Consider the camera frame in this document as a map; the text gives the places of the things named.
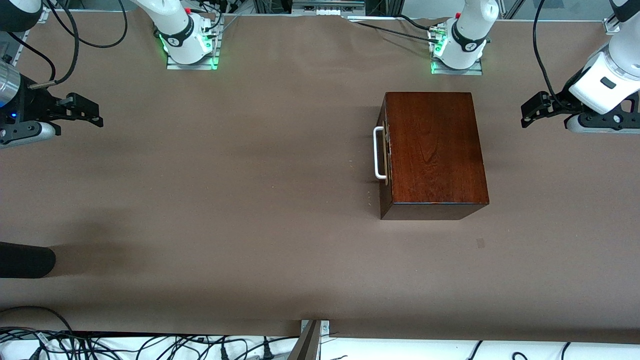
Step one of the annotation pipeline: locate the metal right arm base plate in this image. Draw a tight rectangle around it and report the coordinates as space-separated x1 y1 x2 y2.
166 31 221 71

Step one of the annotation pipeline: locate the thin black looping cable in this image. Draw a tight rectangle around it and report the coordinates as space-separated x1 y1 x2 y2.
47 0 128 49

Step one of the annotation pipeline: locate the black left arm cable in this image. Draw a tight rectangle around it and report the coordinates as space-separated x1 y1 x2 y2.
532 0 563 101

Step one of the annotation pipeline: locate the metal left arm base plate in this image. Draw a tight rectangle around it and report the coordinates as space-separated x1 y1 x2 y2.
431 56 484 76

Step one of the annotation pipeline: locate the silver metal box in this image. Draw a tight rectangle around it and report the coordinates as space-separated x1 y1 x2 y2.
291 0 366 16

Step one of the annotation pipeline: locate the grey metal pole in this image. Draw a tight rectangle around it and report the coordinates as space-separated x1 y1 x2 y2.
287 320 322 360

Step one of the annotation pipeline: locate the dark brown wooden cabinet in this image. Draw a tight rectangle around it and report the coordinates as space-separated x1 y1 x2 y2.
377 92 490 221

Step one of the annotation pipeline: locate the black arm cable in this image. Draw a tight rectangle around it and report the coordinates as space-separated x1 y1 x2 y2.
7 32 57 83
532 0 563 101

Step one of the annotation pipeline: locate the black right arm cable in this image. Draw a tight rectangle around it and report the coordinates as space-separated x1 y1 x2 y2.
7 32 57 83

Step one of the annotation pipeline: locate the light wood drawer white handle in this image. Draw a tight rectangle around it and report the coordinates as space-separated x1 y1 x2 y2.
373 120 394 187

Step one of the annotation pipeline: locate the brown table cover sheet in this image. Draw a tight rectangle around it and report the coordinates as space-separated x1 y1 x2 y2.
0 11 640 346

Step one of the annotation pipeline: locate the silver corner bracket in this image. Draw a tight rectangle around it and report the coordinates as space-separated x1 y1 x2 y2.
300 320 330 346

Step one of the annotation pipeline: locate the black ribbed cylinder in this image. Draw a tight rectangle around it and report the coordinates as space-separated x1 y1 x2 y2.
0 241 56 279

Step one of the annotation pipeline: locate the black base power cable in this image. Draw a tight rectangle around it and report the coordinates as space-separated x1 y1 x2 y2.
356 15 441 45

